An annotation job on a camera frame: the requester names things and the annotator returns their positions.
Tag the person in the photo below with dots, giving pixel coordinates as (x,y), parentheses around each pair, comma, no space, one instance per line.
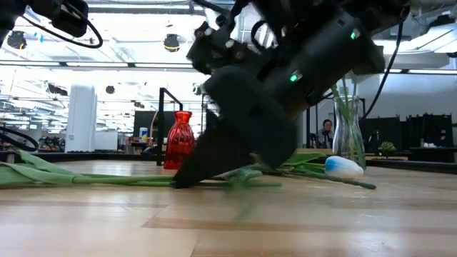
(326,125)

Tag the white bottle yellow label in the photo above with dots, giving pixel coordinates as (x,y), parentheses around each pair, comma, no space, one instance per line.
(143,135)

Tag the small green potted plant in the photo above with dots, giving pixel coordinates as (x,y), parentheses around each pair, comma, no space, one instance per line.
(387,146)

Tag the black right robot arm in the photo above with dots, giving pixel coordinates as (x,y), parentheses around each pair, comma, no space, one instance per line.
(321,60)

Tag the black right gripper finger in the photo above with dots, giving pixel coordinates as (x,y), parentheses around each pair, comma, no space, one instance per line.
(214,153)
(264,132)

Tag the LED light bar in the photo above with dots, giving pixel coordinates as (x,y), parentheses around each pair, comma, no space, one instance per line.
(107,65)

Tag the orange tulip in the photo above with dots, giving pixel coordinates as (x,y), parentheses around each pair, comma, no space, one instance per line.
(46,162)

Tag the wooden shelf with black legs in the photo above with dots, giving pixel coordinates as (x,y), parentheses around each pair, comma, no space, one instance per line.
(160,135)

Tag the black equipment cabinet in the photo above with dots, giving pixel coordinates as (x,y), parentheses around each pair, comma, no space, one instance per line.
(428,132)

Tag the black ceiling-mounted device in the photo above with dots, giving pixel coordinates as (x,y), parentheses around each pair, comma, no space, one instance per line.
(16,40)
(171,43)

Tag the black computer monitor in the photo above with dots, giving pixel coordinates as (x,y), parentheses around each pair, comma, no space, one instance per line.
(146,123)

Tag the red glass vase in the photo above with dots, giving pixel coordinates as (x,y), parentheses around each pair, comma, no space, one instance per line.
(178,139)

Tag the clear glass vase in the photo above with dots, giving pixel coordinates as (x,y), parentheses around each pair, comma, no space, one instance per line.
(348,142)

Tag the purple artificial flower bunch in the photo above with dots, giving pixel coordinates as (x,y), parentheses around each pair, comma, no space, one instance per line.
(357,183)

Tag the white square column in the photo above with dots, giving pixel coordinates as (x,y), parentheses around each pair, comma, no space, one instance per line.
(81,118)

